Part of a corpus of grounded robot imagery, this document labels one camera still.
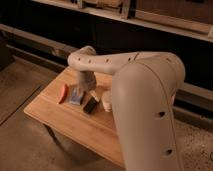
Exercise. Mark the wooden shelf unit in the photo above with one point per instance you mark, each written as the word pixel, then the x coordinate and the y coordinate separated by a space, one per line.
pixel 110 36

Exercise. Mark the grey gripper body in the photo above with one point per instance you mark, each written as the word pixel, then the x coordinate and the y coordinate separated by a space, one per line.
pixel 86 80

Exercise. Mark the wooden table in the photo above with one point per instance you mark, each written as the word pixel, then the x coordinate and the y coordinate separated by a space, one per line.
pixel 96 132

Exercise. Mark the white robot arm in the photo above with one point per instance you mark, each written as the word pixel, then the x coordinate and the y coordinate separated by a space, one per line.
pixel 143 88

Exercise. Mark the white sponge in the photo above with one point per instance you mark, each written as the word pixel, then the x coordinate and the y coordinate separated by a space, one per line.
pixel 76 96

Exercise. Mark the black eraser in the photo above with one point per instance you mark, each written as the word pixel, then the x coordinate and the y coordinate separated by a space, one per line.
pixel 91 104

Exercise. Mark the white paper cup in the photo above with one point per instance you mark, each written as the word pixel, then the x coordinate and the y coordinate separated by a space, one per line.
pixel 106 101

